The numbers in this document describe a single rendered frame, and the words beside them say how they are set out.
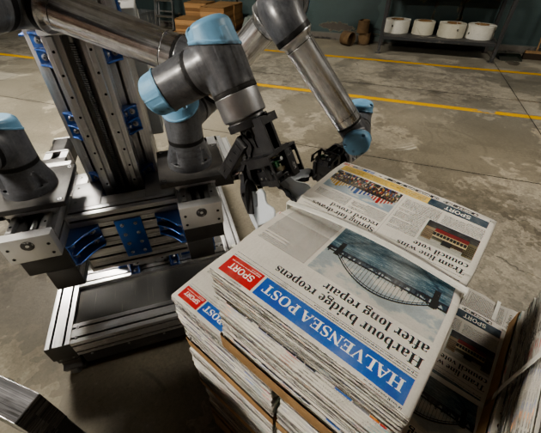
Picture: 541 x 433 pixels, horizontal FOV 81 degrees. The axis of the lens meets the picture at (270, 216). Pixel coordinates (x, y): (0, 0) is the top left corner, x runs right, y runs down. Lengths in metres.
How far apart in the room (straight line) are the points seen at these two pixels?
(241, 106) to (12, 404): 0.64
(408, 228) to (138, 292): 1.27
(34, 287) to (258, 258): 1.80
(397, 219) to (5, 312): 1.93
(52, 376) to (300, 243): 1.46
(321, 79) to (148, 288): 1.15
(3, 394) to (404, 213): 0.76
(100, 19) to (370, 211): 0.61
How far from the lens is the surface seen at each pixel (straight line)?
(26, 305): 2.09
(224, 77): 0.52
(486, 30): 6.42
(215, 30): 0.54
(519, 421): 0.53
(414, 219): 0.56
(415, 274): 0.48
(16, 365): 1.89
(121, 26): 0.75
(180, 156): 1.08
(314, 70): 0.88
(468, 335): 0.75
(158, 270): 1.62
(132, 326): 1.46
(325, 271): 0.44
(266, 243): 0.47
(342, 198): 0.57
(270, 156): 0.51
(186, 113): 1.03
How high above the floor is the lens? 1.40
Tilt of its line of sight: 41 degrees down
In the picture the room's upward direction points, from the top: straight up
